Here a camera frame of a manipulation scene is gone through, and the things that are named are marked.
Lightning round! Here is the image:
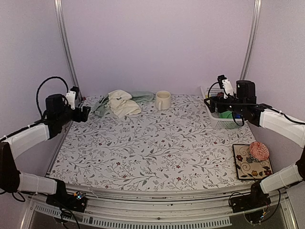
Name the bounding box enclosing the mint green towel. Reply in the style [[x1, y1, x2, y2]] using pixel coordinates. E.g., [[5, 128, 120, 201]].
[[93, 91, 154, 117]]

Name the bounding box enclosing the floral table mat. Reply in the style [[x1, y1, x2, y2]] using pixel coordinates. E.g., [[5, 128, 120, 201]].
[[50, 95, 254, 191]]

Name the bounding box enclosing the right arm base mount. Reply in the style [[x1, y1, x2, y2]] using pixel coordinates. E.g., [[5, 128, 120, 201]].
[[228, 191, 271, 213]]

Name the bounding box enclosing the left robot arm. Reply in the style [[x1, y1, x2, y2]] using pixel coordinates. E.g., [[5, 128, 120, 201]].
[[0, 86, 91, 207]]

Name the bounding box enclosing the aluminium front rail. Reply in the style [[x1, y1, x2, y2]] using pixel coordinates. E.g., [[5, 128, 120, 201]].
[[20, 183, 298, 229]]

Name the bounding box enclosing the white plastic basket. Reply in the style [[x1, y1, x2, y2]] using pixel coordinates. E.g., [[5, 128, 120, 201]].
[[200, 85, 243, 129]]

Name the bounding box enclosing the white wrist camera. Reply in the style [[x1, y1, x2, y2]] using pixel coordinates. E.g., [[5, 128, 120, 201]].
[[217, 75, 234, 99], [65, 86, 80, 110]]

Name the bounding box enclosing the floral square plate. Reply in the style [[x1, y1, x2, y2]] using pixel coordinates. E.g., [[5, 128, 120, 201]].
[[233, 144, 273, 181]]

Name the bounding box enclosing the right aluminium frame post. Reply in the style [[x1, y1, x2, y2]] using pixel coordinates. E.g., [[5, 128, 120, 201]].
[[240, 0, 262, 80]]

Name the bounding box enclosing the cream white towel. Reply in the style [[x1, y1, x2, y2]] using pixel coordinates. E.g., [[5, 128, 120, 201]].
[[107, 90, 142, 118]]

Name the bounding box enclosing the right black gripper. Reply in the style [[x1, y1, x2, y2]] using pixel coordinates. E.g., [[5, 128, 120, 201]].
[[205, 94, 246, 115]]

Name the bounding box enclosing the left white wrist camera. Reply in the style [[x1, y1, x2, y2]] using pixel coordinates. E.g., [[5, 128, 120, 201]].
[[65, 86, 80, 110]]

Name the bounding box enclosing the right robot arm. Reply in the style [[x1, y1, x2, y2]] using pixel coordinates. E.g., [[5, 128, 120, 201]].
[[204, 76, 305, 212]]

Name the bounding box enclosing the red patterned bowl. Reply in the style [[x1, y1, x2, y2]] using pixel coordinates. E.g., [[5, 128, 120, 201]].
[[249, 141, 270, 162]]

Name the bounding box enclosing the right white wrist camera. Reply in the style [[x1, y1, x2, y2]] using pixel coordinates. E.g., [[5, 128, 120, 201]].
[[217, 75, 234, 99]]

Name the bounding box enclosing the aluminium frame post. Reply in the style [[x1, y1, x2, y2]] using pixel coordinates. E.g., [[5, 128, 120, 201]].
[[240, 0, 262, 80], [54, 0, 80, 88]]

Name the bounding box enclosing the cream ceramic mug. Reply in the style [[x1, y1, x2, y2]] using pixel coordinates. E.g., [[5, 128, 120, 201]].
[[155, 91, 171, 111]]

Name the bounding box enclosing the green rolled towel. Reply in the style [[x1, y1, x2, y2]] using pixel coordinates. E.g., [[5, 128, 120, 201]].
[[219, 111, 233, 119]]

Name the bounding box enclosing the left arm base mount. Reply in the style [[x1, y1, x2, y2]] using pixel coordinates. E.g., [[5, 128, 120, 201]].
[[46, 191, 88, 213]]

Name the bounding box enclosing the left aluminium frame post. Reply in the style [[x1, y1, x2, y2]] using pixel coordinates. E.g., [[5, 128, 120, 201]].
[[54, 0, 80, 88]]

